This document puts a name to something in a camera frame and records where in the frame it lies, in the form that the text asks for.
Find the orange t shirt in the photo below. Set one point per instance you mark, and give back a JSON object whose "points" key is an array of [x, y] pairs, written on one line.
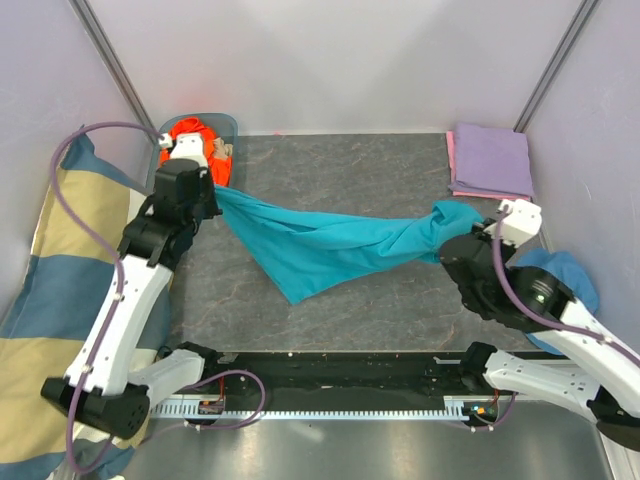
{"points": [[220, 170]]}

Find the grey slotted cable duct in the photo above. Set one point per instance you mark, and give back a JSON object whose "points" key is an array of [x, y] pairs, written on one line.
{"points": [[192, 408]]}

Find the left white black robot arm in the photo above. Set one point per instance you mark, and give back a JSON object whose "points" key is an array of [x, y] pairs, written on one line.
{"points": [[99, 389]]}

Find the right aluminium frame post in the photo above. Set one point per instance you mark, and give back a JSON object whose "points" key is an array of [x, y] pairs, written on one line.
{"points": [[568, 41]]}

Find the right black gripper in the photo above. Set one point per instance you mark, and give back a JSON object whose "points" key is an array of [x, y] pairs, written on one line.
{"points": [[478, 228]]}

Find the blue plastic laundry basket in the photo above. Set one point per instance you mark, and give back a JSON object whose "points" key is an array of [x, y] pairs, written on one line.
{"points": [[225, 125]]}

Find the folded pink t shirt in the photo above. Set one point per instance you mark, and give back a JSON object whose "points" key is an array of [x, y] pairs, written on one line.
{"points": [[467, 192]]}

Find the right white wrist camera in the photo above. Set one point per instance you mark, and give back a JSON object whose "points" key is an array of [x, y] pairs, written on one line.
{"points": [[520, 222]]}

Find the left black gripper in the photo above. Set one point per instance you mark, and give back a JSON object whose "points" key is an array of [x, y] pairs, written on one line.
{"points": [[207, 182]]}

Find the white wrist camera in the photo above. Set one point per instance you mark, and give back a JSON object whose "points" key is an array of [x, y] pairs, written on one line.
{"points": [[520, 222], [188, 146]]}

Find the aluminium frame post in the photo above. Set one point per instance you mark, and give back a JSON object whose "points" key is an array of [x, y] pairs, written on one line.
{"points": [[568, 41], [102, 44]]}

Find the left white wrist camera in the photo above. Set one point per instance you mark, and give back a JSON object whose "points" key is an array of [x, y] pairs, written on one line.
{"points": [[188, 146]]}

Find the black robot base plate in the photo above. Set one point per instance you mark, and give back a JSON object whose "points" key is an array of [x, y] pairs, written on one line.
{"points": [[353, 381]]}

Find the blue beige striped pillow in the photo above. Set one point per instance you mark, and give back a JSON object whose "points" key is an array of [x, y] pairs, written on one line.
{"points": [[64, 287]]}

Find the left aluminium frame post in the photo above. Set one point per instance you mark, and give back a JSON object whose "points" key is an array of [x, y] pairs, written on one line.
{"points": [[102, 44]]}

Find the folded purple t shirt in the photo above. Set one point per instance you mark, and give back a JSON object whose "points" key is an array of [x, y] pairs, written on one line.
{"points": [[492, 159]]}

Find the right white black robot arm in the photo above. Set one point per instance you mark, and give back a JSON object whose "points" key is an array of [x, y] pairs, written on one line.
{"points": [[604, 389]]}

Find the beige crumpled cloth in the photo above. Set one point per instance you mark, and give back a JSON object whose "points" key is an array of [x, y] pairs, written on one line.
{"points": [[222, 150]]}

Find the teal t shirt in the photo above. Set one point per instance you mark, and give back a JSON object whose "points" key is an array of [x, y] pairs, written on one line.
{"points": [[305, 253]]}

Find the blue bucket hat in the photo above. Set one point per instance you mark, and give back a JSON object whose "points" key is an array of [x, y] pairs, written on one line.
{"points": [[567, 269]]}

